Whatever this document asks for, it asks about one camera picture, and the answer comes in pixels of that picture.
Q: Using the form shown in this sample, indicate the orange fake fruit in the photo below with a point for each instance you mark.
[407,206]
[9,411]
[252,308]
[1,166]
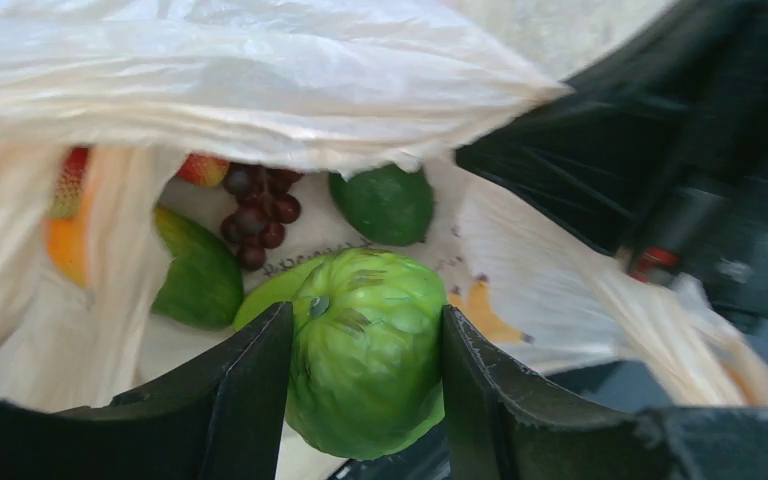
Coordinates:
[64,223]

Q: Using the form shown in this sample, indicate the green fake custard apple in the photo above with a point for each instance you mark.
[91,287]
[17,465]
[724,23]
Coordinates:
[365,375]

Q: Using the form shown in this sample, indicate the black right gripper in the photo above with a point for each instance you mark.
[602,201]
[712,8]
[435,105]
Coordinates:
[661,149]

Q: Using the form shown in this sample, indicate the dark purple fake grapes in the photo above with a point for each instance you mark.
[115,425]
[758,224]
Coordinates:
[264,208]

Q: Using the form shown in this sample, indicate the red fake strawberry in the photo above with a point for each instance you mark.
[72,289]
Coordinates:
[203,170]

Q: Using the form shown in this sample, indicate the green fake mango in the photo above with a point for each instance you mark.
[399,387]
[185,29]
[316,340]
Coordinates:
[203,288]

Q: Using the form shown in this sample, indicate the translucent orange plastic bag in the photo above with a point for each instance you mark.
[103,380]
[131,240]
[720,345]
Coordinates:
[340,86]

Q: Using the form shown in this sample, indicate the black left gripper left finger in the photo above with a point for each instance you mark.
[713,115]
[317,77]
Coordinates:
[217,416]

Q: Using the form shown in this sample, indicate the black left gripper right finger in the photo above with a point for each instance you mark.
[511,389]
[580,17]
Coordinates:
[506,421]

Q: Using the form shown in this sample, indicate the green fake lime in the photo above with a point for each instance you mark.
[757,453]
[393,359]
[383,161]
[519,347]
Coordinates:
[386,205]

